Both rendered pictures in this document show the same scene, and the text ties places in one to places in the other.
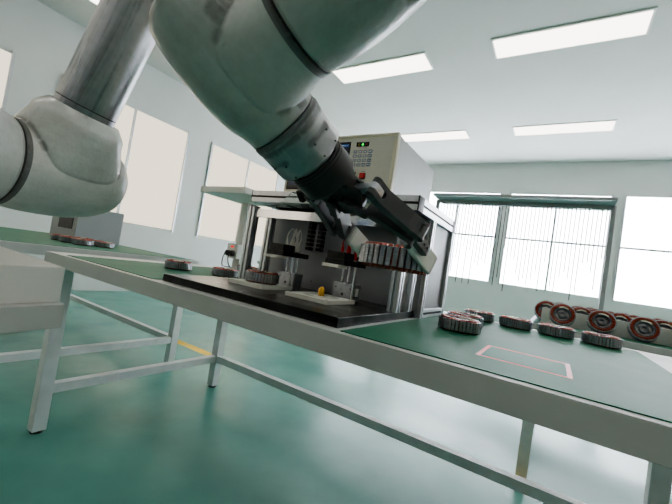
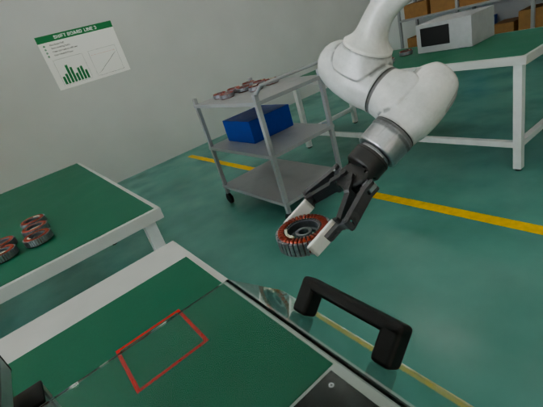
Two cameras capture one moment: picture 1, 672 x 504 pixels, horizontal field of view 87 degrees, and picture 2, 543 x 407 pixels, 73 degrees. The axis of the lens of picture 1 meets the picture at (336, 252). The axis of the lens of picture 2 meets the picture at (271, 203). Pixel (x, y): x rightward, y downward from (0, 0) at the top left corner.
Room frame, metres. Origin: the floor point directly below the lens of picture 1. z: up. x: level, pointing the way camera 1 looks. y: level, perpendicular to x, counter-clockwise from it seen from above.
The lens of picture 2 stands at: (1.13, 0.15, 1.28)
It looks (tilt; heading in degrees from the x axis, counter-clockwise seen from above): 25 degrees down; 207
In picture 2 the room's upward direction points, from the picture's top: 17 degrees counter-clockwise
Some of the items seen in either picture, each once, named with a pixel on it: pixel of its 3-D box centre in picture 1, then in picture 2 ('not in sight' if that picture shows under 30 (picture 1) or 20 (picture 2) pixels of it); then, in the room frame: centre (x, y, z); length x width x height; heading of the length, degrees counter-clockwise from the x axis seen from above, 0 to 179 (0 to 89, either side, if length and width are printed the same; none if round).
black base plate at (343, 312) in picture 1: (291, 296); not in sight; (1.12, 0.12, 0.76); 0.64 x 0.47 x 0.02; 58
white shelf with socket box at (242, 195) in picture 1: (239, 232); not in sight; (2.08, 0.58, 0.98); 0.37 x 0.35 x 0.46; 58
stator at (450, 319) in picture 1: (459, 323); not in sight; (0.99, -0.37, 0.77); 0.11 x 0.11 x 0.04
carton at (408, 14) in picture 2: not in sight; (422, 7); (-6.28, 0.17, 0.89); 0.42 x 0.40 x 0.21; 56
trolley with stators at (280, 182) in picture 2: not in sight; (269, 140); (-1.45, -1.01, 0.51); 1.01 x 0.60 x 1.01; 58
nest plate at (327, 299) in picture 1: (320, 297); not in sight; (1.04, 0.02, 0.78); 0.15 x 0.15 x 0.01; 58
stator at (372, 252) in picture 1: (395, 258); (304, 234); (0.55, -0.09, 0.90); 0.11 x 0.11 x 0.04
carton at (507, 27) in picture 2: not in sight; (508, 26); (-5.58, 1.28, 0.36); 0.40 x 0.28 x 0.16; 149
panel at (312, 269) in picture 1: (338, 253); not in sight; (1.32, -0.01, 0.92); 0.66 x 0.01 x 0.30; 58
